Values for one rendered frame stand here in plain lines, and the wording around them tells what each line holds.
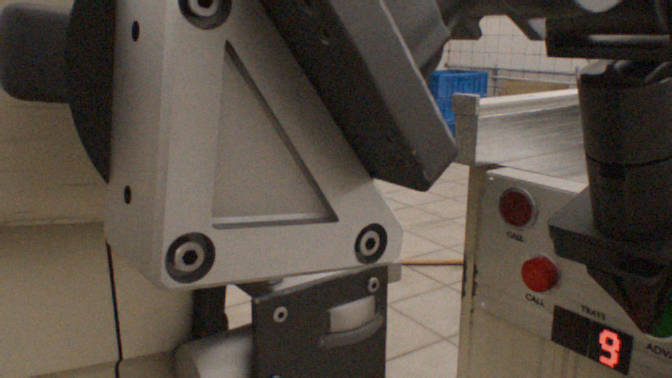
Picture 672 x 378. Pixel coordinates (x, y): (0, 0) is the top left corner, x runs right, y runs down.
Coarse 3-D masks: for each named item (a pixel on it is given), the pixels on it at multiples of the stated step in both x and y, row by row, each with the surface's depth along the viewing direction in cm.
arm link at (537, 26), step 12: (492, 0) 25; (480, 12) 27; (492, 12) 26; (504, 12) 26; (468, 24) 29; (516, 24) 26; (528, 24) 26; (540, 24) 26; (456, 36) 30; (468, 36) 30; (480, 36) 30; (528, 36) 27; (540, 36) 27
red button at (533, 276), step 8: (528, 264) 53; (536, 264) 52; (544, 264) 52; (528, 272) 53; (536, 272) 52; (544, 272) 51; (552, 272) 51; (528, 280) 53; (536, 280) 52; (544, 280) 52; (552, 280) 51; (536, 288) 52; (544, 288) 52
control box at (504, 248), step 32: (544, 192) 51; (576, 192) 49; (544, 224) 52; (480, 256) 58; (512, 256) 55; (544, 256) 52; (480, 288) 59; (512, 288) 56; (576, 288) 50; (512, 320) 56; (544, 320) 53; (576, 320) 51; (608, 320) 48; (576, 352) 51; (608, 352) 49; (640, 352) 47
